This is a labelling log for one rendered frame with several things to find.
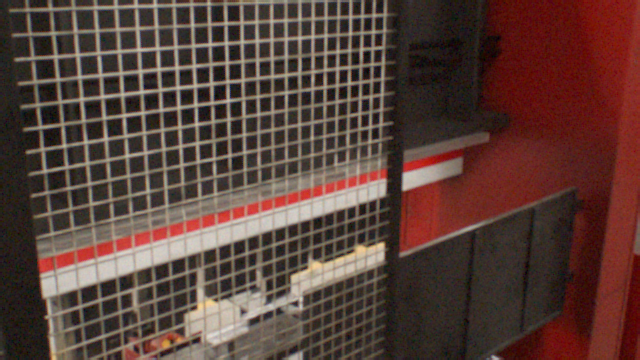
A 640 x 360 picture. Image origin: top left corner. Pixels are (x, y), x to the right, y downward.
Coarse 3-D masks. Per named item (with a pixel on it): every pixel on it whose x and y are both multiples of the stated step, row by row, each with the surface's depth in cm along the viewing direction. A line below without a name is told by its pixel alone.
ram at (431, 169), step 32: (416, 160) 237; (448, 160) 250; (320, 192) 210; (352, 192) 219; (384, 192) 230; (192, 224) 181; (224, 224) 188; (256, 224) 195; (64, 256) 159; (128, 256) 170; (160, 256) 176; (64, 288) 160
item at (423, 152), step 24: (432, 144) 211; (456, 144) 216; (360, 168) 189; (240, 192) 165; (264, 192) 168; (144, 216) 149; (192, 216) 155; (48, 240) 135; (72, 240) 137; (96, 240) 141
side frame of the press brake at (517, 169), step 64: (512, 0) 228; (576, 0) 212; (512, 64) 233; (576, 64) 216; (512, 128) 237; (576, 128) 220; (448, 192) 263; (512, 192) 242; (576, 256) 228; (576, 320) 233
